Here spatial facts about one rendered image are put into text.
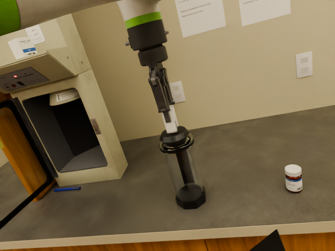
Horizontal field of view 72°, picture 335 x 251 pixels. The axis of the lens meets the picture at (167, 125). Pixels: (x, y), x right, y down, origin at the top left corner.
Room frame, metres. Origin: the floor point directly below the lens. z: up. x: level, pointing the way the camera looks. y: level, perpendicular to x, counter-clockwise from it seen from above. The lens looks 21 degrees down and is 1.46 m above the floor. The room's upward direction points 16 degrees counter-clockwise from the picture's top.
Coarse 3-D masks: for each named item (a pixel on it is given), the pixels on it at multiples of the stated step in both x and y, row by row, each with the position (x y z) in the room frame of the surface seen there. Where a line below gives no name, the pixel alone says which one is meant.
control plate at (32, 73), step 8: (16, 72) 0.83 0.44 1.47; (24, 72) 0.84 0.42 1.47; (32, 72) 0.84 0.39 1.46; (0, 80) 0.87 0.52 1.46; (8, 80) 0.87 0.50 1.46; (16, 80) 0.87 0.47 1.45; (24, 80) 0.87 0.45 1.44; (40, 80) 0.87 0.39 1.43; (48, 80) 0.87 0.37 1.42; (8, 88) 0.91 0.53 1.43; (16, 88) 0.91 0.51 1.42
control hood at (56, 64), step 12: (60, 48) 0.84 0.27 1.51; (12, 60) 0.81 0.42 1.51; (24, 60) 0.79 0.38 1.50; (36, 60) 0.79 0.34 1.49; (48, 60) 0.79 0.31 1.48; (60, 60) 0.81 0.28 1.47; (0, 72) 0.84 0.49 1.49; (48, 72) 0.84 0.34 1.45; (60, 72) 0.84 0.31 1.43; (72, 72) 0.85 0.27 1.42; (36, 84) 0.89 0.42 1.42
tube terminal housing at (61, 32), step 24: (48, 24) 0.89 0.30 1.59; (72, 24) 0.97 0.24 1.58; (0, 48) 0.95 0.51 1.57; (48, 48) 0.90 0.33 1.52; (72, 48) 0.91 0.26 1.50; (24, 96) 0.95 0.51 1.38; (96, 96) 0.94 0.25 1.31; (96, 120) 0.88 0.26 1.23; (120, 144) 0.98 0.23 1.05; (96, 168) 0.90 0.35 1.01; (120, 168) 0.91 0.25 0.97
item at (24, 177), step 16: (0, 112) 0.88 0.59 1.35; (0, 128) 0.85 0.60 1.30; (16, 128) 0.90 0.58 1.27; (0, 144) 0.83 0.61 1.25; (16, 144) 0.87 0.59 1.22; (0, 160) 0.80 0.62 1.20; (16, 160) 0.85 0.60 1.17; (32, 160) 0.90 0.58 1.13; (0, 176) 0.77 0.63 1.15; (16, 176) 0.82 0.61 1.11; (32, 176) 0.87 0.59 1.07; (0, 192) 0.75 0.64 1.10; (16, 192) 0.79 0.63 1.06; (32, 192) 0.84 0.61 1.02; (0, 208) 0.72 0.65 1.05
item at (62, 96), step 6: (66, 90) 0.95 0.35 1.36; (72, 90) 0.95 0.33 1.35; (54, 96) 0.95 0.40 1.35; (60, 96) 0.94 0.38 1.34; (66, 96) 0.93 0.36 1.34; (72, 96) 0.94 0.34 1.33; (78, 96) 0.95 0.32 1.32; (54, 102) 0.94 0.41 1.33; (60, 102) 0.93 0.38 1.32; (66, 102) 0.92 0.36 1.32
